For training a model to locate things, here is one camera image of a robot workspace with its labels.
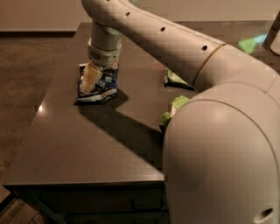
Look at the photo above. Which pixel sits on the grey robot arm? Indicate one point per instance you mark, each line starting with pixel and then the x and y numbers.
pixel 221 149

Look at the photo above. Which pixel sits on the green Dang rice chips bag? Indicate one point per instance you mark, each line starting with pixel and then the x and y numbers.
pixel 176 104

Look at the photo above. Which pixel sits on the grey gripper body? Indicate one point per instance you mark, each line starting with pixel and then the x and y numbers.
pixel 105 56

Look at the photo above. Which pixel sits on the blue chip bag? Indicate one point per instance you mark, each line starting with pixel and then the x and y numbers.
pixel 104 89

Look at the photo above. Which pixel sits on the dark cabinet drawers under counter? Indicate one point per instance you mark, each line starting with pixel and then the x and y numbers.
pixel 122 203

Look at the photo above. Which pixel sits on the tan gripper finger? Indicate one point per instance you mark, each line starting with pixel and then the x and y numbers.
pixel 92 74

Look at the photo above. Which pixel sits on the green Kettle chip bag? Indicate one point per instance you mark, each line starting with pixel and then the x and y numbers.
pixel 172 80

